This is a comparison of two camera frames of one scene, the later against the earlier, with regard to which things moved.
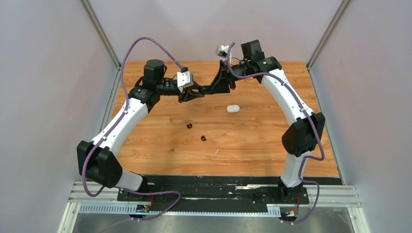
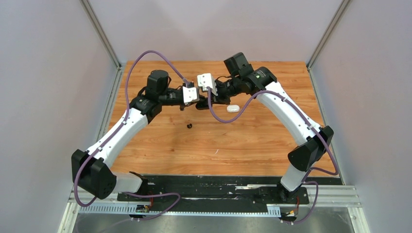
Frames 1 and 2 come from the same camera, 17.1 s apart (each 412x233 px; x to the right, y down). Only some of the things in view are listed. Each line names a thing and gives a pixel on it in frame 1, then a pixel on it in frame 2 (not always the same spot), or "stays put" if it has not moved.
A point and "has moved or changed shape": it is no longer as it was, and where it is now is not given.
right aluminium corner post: x=327 y=36 stays put
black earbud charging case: x=205 y=89 has moved or changed shape
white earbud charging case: x=232 y=108 stays put
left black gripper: x=190 y=94 -> x=183 y=106
